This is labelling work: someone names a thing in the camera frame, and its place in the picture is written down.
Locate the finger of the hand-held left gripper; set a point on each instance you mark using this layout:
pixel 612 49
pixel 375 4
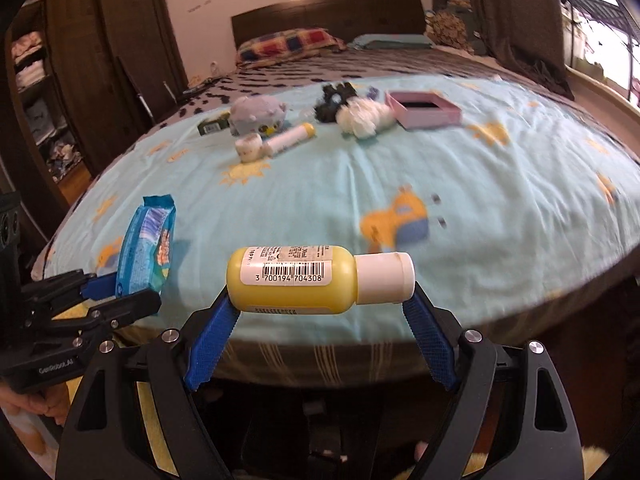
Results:
pixel 130 305
pixel 100 286

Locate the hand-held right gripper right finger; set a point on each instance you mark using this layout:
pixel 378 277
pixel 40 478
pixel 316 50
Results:
pixel 430 340

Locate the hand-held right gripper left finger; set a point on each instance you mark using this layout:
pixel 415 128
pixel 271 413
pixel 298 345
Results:
pixel 215 340

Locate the blue snack packet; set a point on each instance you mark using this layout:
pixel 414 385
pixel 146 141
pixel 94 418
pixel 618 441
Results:
pixel 147 245

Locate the yellow bottle with white cap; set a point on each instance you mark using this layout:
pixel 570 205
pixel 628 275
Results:
pixel 290 285

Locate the person's left hand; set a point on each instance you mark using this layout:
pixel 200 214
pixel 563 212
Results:
pixel 40 402

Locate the yellow fluffy rug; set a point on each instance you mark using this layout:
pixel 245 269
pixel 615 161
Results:
pixel 150 425

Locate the small black box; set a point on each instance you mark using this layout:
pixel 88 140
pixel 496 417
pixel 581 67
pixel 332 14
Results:
pixel 214 126

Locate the white tube with yellow cap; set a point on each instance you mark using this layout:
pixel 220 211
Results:
pixel 287 140

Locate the stack of folded clothes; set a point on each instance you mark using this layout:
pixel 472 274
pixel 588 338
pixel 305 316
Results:
pixel 35 75

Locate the pink box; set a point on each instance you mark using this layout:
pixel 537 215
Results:
pixel 430 115

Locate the grey-blue plush toy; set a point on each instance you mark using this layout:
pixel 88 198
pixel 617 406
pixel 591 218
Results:
pixel 255 115

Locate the white fluffy ball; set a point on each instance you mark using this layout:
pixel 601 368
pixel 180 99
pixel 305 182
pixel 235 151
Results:
pixel 362 117

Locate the dark wooden wardrobe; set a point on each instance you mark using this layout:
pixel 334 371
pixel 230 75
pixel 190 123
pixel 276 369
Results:
pixel 110 35

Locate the black fluffy toy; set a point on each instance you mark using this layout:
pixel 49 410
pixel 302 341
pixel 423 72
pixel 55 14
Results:
pixel 332 102

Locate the colourful checked pillow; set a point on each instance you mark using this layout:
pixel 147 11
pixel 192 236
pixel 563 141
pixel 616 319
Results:
pixel 285 47

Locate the teal pillow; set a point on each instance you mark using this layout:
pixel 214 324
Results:
pixel 390 41

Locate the floral cloth pile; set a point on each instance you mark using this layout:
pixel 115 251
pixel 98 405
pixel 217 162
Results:
pixel 452 25

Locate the brown curtain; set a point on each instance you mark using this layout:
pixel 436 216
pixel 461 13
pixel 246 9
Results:
pixel 515 20

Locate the dark wooden headboard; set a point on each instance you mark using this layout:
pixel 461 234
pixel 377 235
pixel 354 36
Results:
pixel 325 15

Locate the window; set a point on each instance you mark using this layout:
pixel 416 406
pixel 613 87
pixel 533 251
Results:
pixel 600 35

